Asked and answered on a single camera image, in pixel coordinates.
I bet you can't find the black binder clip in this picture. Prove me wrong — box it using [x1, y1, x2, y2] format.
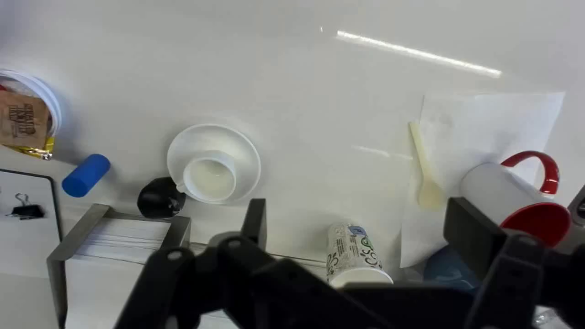
[9, 191, 46, 220]

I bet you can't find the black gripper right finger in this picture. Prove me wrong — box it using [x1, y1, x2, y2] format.
[442, 195, 585, 329]

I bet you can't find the white paper towel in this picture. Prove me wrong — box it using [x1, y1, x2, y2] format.
[399, 89, 567, 270]

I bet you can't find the dark blue bowl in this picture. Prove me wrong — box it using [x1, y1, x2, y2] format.
[422, 244, 483, 293]

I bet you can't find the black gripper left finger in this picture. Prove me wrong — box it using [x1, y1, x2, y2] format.
[113, 196, 380, 329]

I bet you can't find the white saucer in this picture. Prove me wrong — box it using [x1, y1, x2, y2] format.
[165, 122, 263, 206]

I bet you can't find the white board with black edge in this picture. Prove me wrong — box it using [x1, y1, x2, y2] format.
[0, 165, 64, 279]

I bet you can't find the printed white paper cup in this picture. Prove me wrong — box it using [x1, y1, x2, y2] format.
[325, 220, 395, 288]

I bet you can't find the white napkin stack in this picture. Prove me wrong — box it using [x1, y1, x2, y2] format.
[64, 217, 172, 329]

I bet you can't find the black round object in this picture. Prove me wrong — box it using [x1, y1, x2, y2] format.
[135, 175, 188, 218]

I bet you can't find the blue cylinder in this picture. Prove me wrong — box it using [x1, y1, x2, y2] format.
[60, 151, 113, 198]

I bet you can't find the white mug with red inside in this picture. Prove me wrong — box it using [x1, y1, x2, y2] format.
[459, 149, 574, 248]

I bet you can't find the white snack bowl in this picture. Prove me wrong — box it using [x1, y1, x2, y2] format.
[0, 69, 66, 153]

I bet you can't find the small white cup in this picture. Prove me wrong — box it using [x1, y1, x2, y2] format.
[176, 151, 238, 204]

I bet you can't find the brown snack packet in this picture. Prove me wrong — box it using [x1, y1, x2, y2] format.
[0, 89, 55, 160]

